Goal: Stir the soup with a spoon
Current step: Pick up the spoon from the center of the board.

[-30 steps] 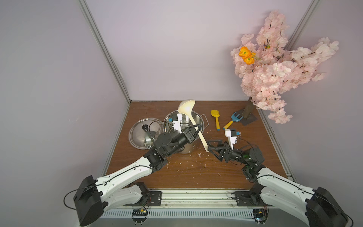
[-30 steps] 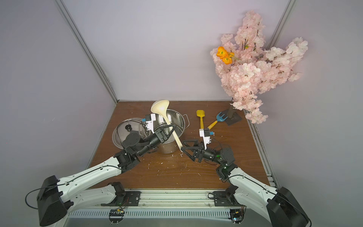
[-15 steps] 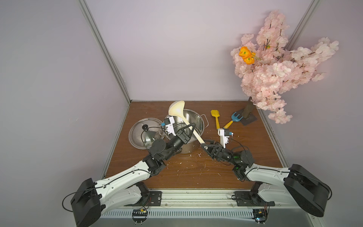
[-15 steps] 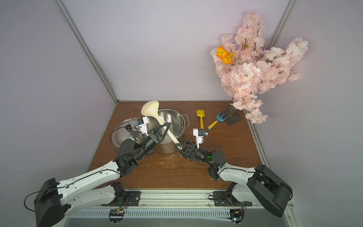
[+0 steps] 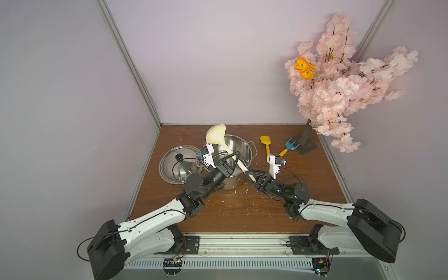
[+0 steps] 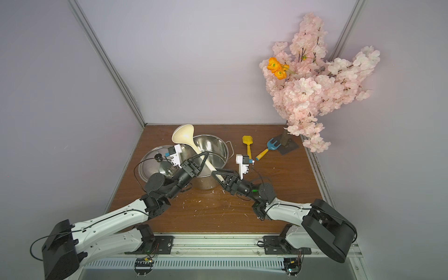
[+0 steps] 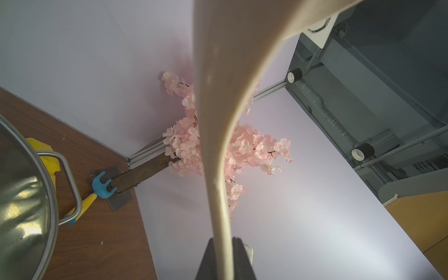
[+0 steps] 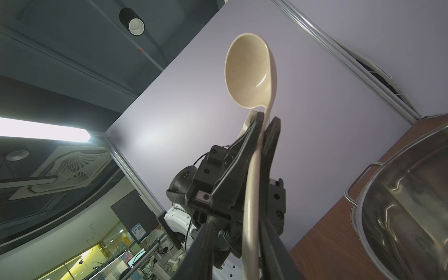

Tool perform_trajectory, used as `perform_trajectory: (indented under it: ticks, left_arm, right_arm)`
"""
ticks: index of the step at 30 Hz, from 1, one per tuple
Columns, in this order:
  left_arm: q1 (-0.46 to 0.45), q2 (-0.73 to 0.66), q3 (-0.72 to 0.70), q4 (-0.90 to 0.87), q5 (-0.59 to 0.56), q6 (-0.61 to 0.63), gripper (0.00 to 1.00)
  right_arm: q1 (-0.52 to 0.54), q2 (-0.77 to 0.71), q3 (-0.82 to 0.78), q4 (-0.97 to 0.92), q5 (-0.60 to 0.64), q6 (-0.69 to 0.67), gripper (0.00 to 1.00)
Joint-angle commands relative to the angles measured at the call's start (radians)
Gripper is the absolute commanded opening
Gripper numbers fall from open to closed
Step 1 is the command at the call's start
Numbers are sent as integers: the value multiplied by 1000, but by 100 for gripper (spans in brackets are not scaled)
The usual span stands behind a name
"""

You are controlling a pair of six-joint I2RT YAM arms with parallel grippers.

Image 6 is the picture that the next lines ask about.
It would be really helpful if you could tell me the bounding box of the stainless steel pot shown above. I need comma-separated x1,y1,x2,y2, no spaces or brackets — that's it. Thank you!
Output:
192,134,235,190

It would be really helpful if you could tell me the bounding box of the glass pot lid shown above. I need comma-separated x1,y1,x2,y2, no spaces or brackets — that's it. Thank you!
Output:
138,146,181,183

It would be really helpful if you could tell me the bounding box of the cream plastic ladle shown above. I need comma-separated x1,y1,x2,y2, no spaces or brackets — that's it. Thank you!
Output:
171,124,216,171

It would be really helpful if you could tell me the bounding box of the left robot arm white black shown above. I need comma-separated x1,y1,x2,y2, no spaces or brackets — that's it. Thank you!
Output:
42,152,209,280

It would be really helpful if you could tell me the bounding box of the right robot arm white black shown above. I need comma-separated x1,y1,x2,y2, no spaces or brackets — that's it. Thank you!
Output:
212,169,358,263

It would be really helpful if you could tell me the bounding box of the yellow toy shovel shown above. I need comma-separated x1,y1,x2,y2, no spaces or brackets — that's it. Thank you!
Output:
242,135,253,159

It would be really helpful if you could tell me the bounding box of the blue yellow toy rake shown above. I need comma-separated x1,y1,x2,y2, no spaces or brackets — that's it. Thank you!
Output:
255,138,281,161

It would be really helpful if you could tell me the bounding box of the right circuit board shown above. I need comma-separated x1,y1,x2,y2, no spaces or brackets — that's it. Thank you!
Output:
283,258,302,277

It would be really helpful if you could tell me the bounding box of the circuit board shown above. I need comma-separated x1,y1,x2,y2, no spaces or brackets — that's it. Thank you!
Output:
134,257,155,277
283,258,302,277

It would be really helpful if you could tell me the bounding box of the left circuit board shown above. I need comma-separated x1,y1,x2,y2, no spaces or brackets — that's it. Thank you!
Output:
134,257,155,277

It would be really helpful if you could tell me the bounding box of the orange artificial flower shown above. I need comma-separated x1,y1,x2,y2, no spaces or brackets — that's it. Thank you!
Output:
267,57,289,80

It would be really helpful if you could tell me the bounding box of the pink artificial blossom tree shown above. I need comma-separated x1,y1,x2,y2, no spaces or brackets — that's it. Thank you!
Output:
260,13,380,153

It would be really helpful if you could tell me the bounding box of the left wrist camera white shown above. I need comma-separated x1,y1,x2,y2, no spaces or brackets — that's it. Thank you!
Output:
165,144,182,168

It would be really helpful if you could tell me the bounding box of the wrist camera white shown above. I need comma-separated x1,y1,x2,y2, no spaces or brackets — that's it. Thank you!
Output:
165,144,182,168
235,154,254,180

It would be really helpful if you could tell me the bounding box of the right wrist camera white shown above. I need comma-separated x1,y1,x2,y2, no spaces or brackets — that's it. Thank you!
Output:
235,154,254,180

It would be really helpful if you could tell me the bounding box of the dark tree base plate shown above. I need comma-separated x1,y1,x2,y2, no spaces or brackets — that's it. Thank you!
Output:
274,134,300,155

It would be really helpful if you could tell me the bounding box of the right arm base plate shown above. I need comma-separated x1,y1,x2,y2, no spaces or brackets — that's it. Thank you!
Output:
257,236,312,256

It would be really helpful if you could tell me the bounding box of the aluminium mounting rail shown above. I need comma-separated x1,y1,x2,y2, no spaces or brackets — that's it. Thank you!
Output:
75,232,363,259

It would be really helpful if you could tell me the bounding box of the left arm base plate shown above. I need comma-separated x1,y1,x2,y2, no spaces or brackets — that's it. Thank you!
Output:
124,236,175,255

